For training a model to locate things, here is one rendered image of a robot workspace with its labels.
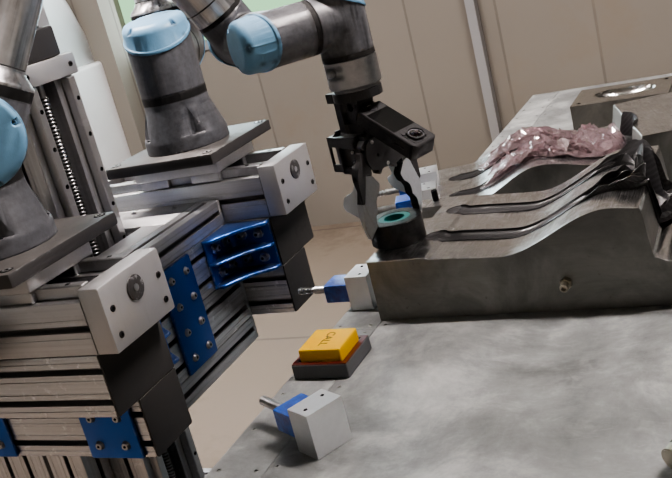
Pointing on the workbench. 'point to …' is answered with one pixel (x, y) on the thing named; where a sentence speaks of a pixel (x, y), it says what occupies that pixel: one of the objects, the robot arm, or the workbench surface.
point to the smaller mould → (600, 112)
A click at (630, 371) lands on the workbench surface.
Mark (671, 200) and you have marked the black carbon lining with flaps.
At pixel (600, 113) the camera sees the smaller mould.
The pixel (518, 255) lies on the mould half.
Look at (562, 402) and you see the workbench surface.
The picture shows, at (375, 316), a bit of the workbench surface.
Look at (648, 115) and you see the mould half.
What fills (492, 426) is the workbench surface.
